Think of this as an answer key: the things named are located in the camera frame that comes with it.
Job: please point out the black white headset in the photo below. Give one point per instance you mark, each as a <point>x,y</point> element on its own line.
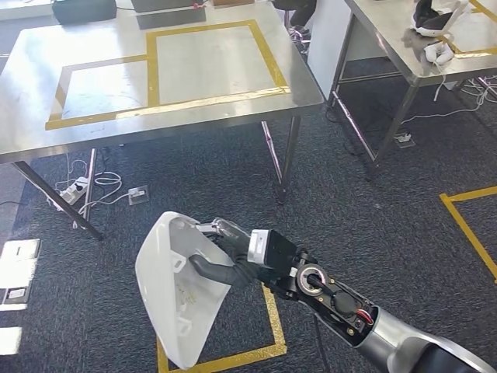
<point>431,20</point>

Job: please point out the white power strip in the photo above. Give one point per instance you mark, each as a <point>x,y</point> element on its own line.
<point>75,190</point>

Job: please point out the yellow floor tape square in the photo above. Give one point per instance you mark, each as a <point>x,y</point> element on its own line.
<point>275,324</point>
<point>466,231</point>

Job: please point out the white cabinet panel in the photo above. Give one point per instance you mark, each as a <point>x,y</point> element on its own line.
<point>328,46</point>

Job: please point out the metal floor socket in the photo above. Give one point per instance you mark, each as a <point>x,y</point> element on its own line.
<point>404,140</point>
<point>139,195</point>

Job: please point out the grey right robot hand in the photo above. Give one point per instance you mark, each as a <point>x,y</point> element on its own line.
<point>225,275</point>

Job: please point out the white controller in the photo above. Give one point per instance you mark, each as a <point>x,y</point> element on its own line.
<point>439,53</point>

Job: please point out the brown box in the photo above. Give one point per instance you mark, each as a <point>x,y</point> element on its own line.
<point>233,2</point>

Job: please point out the yellow tape table marking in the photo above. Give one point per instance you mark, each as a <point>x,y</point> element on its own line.
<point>473,51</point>

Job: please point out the white plastic shell part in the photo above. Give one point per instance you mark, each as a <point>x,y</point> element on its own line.
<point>174,303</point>

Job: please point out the steel workbench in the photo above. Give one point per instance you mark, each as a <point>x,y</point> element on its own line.
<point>105,134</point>

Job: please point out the seated person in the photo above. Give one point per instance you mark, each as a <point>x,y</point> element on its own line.
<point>302,15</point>

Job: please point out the black box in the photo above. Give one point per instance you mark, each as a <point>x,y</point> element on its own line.
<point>83,10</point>

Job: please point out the steel table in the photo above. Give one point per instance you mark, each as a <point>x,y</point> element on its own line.
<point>388,31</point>

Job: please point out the metal floor outlet plate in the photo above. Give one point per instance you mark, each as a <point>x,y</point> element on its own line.
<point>16,295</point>

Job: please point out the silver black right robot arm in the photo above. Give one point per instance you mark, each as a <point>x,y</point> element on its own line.
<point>392,340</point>

